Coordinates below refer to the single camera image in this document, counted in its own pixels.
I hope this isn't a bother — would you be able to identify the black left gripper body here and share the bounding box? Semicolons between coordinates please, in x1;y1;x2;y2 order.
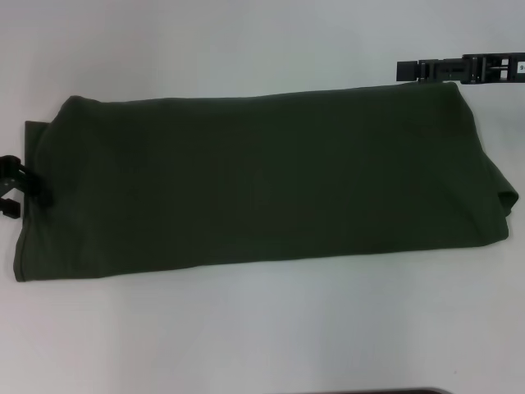
0;154;22;197

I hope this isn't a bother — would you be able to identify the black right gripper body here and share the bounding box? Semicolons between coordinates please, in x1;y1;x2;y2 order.
460;53;525;86

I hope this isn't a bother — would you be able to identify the dark green FREE t-shirt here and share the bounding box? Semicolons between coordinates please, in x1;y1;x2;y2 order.
11;80;518;284

